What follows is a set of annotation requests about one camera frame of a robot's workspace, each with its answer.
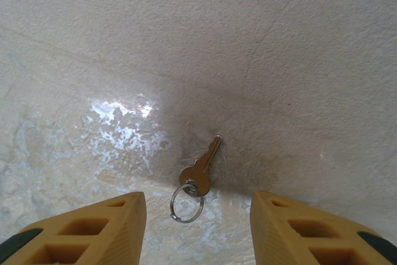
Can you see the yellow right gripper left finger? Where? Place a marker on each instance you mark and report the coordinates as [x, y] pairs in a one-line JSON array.
[[124, 215]]

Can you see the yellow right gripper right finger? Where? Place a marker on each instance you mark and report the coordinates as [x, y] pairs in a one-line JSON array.
[[273, 215]]

